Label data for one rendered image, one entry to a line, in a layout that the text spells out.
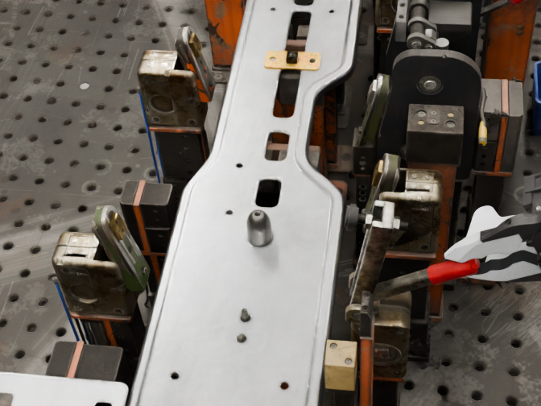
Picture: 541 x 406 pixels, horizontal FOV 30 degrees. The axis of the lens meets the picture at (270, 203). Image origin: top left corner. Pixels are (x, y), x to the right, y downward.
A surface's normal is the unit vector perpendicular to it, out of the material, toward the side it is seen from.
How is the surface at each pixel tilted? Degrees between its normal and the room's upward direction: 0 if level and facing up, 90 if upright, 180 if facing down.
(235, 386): 0
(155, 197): 0
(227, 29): 90
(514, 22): 90
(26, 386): 0
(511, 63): 90
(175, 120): 90
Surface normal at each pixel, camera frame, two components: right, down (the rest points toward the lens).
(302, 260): -0.07, -0.65
